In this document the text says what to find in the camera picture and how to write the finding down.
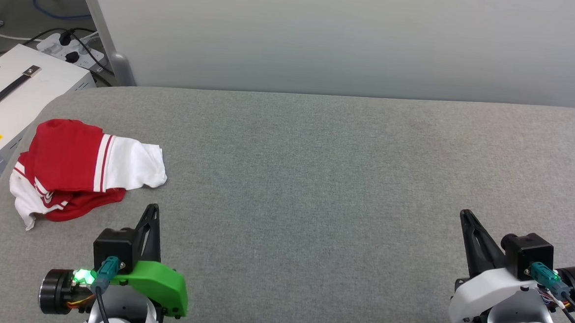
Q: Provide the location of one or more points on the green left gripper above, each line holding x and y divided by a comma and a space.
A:
160, 283

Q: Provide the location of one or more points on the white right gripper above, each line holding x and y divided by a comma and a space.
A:
487, 295

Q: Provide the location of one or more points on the red and white jersey shirt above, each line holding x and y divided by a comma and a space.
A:
66, 159

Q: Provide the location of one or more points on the white metal equipment box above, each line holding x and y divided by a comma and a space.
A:
30, 99

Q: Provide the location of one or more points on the white power strip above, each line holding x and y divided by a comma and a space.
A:
72, 51

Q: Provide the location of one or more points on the grey metal partition foot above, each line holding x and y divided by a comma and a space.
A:
108, 39

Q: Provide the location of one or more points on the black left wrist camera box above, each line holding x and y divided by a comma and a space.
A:
114, 248

